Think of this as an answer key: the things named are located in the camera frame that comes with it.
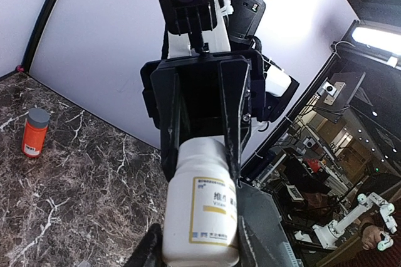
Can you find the small white pill bottle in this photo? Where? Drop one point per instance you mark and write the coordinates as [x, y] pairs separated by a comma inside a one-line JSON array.
[[200, 225]]

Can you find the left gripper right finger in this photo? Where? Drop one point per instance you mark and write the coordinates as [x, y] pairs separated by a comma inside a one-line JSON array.
[[257, 246]]

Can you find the orange pill bottle grey cap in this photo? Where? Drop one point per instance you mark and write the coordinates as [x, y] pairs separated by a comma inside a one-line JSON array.
[[35, 130]]

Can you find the right black frame post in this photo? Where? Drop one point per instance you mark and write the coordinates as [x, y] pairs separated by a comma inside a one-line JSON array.
[[36, 36]]

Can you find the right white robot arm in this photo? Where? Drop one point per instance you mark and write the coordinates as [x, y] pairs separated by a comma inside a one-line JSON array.
[[279, 87]]

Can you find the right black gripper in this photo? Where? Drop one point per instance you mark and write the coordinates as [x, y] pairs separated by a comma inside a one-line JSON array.
[[205, 96]]

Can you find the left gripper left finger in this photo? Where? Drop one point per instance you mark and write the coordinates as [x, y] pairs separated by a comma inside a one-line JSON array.
[[148, 252]]

